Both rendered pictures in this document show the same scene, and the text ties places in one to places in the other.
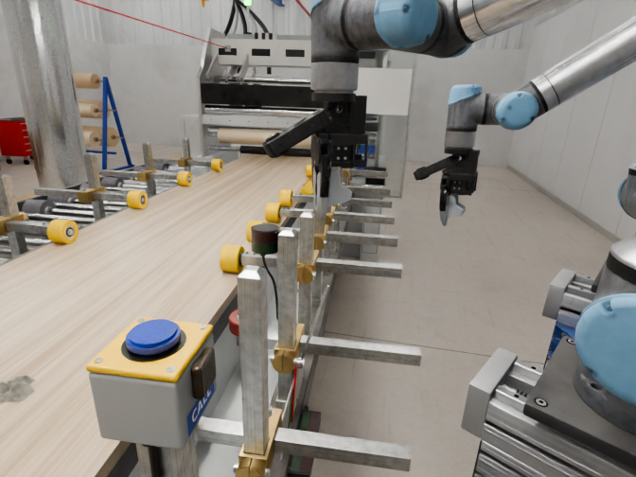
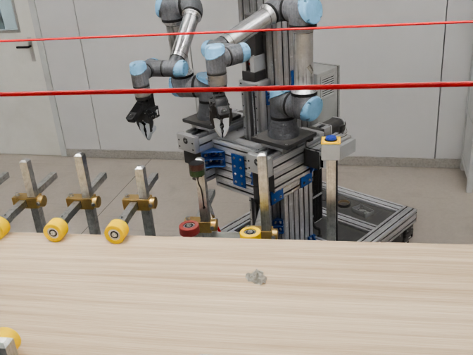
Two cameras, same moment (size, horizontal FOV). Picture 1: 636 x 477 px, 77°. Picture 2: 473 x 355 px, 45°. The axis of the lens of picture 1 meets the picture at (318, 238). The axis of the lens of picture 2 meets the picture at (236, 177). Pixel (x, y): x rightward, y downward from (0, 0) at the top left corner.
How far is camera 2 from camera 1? 2.23 m
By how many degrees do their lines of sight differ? 78
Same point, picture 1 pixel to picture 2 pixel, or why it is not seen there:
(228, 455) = not seen: hidden behind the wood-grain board
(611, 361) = (311, 113)
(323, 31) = (224, 64)
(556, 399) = (285, 142)
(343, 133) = not seen: hidden behind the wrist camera
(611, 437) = (298, 139)
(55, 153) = not seen: outside the picture
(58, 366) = (235, 271)
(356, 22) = (236, 58)
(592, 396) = (286, 136)
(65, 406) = (265, 258)
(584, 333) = (307, 111)
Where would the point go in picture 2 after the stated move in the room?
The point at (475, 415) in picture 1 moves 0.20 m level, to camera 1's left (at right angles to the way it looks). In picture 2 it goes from (271, 168) to (272, 187)
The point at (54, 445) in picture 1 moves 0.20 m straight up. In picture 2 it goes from (286, 253) to (284, 202)
